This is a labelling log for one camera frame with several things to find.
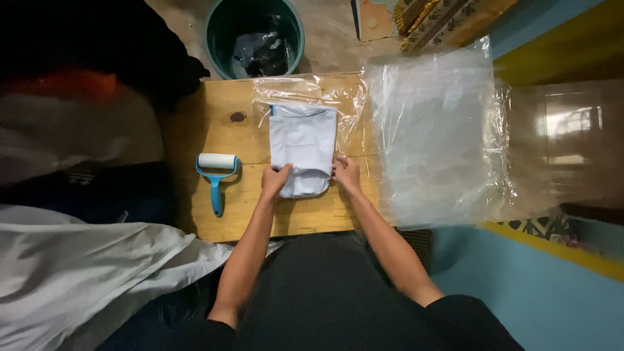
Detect person's right hand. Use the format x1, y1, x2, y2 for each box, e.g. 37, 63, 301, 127
332, 151, 362, 194

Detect person's left hand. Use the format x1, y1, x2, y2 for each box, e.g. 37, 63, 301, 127
261, 163, 294, 201

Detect white garment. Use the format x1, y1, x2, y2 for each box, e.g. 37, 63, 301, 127
268, 103, 338, 200

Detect clear plastic bag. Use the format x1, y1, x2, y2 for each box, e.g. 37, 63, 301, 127
252, 74, 367, 158

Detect stack of clear plastic bags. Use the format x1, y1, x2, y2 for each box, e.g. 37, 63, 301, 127
363, 36, 517, 230

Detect blue lint roller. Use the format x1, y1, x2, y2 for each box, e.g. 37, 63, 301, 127
195, 152, 241, 218

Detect person's black clothing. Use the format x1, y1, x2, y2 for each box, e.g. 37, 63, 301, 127
97, 231, 525, 351

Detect black plastic bag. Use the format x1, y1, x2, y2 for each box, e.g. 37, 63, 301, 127
232, 30, 290, 78

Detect orange patterned box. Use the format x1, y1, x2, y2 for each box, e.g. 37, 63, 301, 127
351, 0, 400, 43

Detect green plastic bucket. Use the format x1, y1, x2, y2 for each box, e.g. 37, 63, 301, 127
204, 0, 306, 81

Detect patterned woven mat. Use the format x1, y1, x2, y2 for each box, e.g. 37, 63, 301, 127
393, 0, 519, 52

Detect white cloth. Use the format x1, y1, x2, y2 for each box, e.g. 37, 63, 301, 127
0, 204, 283, 351

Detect heap of clothes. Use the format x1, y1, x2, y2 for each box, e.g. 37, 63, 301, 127
0, 0, 211, 225

